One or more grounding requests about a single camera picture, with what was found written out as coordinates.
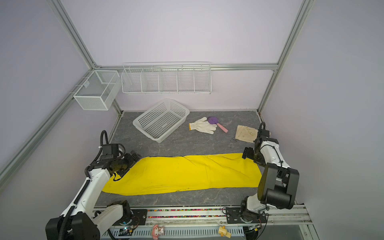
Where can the purple and pink brush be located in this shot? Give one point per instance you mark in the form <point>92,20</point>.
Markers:
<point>215,121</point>

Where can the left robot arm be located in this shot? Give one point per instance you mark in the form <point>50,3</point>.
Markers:
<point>77,221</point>

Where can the pink plush toy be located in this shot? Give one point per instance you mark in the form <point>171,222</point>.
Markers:
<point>157,232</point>

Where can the white wire wall shelf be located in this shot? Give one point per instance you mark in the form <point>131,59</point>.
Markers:
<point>167,78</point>

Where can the white plastic laundry basket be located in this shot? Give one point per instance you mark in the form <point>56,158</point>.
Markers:
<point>161,120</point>

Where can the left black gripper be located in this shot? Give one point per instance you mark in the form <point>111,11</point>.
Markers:
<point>131,162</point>

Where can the white knit glove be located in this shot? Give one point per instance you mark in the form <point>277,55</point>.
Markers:
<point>203,126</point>

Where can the yellow duck toy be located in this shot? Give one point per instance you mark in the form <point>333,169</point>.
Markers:
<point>223,232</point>

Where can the yellow trousers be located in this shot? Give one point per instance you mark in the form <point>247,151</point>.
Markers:
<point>160,175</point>

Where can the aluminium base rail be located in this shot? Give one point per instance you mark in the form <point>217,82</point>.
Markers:
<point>213,216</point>

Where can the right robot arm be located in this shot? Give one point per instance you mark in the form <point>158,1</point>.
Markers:
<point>279,182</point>

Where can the white mesh wall box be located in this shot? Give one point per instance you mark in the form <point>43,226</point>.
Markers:
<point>99,90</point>

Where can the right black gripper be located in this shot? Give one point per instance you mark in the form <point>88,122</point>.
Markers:
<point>248,154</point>

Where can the beige leather glove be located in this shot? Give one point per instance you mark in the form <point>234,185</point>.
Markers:
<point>246,134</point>

